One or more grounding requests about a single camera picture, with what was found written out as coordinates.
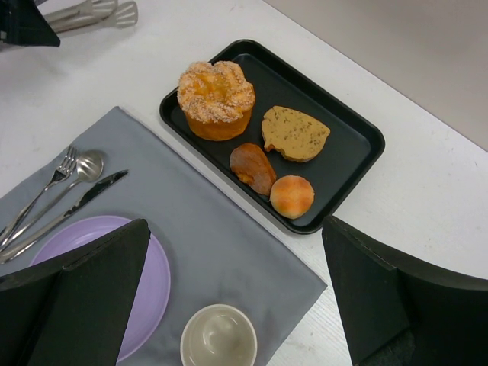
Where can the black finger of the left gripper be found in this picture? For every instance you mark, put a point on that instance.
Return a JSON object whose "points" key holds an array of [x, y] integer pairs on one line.
{"points": [[23, 25]]}

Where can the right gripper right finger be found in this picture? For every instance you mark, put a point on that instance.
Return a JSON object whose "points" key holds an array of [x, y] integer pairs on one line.
{"points": [[397, 309]]}

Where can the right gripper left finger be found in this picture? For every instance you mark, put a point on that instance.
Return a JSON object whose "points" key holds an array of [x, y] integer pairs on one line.
{"points": [[73, 309]]}

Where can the silver metal tongs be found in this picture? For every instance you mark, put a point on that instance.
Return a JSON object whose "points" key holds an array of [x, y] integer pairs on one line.
{"points": [[94, 13]]}

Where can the large orange sugared bread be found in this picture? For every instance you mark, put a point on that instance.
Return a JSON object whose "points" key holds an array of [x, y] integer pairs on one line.
{"points": [[216, 99]]}

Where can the brown bread slice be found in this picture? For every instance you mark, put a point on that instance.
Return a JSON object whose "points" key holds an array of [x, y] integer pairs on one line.
{"points": [[295, 135]]}

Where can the purple plate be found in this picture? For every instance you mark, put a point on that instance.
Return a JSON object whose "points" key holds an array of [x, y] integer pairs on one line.
{"points": [[152, 295]]}

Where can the silver knife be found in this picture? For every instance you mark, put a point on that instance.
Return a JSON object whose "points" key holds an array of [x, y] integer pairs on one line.
{"points": [[88, 196]]}

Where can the pink mug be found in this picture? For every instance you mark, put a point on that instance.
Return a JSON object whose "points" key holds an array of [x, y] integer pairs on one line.
{"points": [[219, 334]]}

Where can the silver fork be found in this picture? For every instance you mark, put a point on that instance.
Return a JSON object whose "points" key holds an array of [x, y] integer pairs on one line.
{"points": [[61, 173]]}

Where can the small round bun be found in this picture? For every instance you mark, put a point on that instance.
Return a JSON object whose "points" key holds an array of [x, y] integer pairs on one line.
{"points": [[292, 196]]}

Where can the grey cloth placemat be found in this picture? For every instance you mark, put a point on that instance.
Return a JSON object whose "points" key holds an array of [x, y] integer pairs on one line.
{"points": [[217, 254]]}

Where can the black baking tray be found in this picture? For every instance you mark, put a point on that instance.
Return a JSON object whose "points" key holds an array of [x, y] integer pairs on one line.
{"points": [[352, 148]]}

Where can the dark glazed pastry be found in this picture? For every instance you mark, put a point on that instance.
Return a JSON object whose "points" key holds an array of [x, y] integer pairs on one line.
{"points": [[249, 163]]}

